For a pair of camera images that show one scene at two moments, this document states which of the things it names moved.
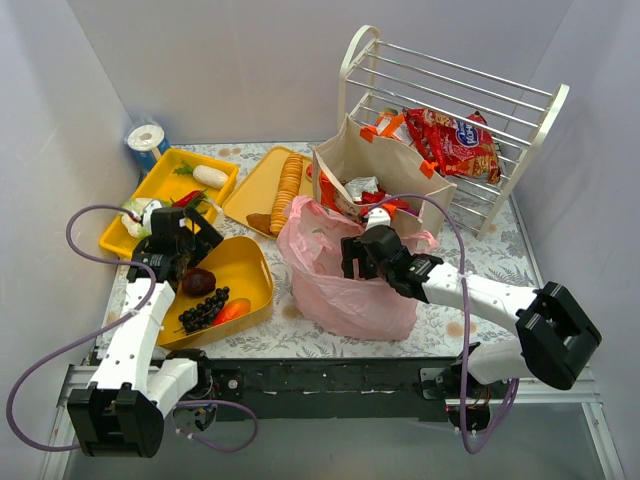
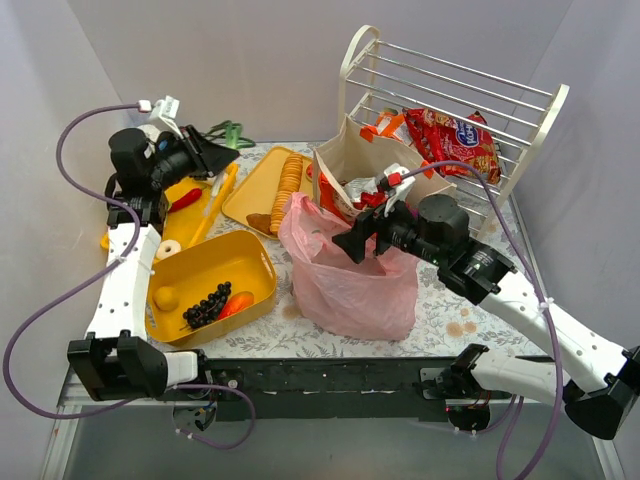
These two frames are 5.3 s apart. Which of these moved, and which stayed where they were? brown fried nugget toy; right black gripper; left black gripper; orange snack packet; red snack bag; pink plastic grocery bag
Moved: right black gripper; left black gripper
Stayed: red snack bag; orange snack packet; pink plastic grocery bag; brown fried nugget toy
